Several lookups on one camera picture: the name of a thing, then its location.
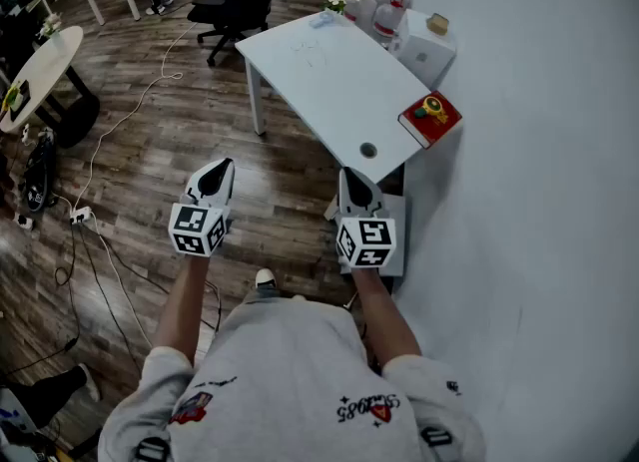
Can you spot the tan hexagonal box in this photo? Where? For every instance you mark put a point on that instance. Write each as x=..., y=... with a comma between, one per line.
x=438, y=24

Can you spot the red hardcover book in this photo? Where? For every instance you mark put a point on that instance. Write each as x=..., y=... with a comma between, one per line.
x=444, y=127

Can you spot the black office chair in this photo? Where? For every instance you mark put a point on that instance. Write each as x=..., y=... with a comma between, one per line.
x=224, y=6

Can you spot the yellow green toy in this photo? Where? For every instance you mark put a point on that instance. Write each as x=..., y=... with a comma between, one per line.
x=11, y=97

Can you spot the white water dispenser cabinet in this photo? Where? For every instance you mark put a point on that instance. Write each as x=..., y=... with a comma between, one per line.
x=424, y=56

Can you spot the person's right forearm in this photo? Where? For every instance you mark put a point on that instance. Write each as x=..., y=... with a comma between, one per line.
x=384, y=315

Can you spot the round white pedestal table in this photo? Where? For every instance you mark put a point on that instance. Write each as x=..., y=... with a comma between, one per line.
x=45, y=71

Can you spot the yellow green handheld fan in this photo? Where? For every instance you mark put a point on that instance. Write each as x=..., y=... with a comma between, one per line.
x=429, y=105

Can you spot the black bag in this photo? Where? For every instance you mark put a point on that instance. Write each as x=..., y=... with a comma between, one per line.
x=40, y=175

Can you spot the small white flower plant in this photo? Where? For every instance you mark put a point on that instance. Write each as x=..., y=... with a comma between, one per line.
x=335, y=2

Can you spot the white floor power strip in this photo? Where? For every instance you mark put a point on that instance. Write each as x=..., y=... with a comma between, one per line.
x=81, y=214

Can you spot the white rectangular desk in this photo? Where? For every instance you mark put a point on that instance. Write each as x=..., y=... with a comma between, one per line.
x=339, y=91

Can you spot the person's white shoe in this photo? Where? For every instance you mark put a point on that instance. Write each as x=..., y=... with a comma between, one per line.
x=265, y=278

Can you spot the person's left forearm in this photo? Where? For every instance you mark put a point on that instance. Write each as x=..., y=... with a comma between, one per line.
x=180, y=310

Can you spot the person's grey sweatshirt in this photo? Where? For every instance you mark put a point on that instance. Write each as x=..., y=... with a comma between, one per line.
x=289, y=375

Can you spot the white flowers in white vase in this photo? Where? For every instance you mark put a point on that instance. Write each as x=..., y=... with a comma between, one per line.
x=52, y=31

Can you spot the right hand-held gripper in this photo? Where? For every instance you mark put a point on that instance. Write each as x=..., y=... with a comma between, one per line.
x=369, y=243

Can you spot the light blue handheld fan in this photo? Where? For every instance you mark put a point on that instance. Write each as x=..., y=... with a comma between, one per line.
x=319, y=21

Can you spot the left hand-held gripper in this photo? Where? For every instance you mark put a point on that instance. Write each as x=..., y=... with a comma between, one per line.
x=192, y=230

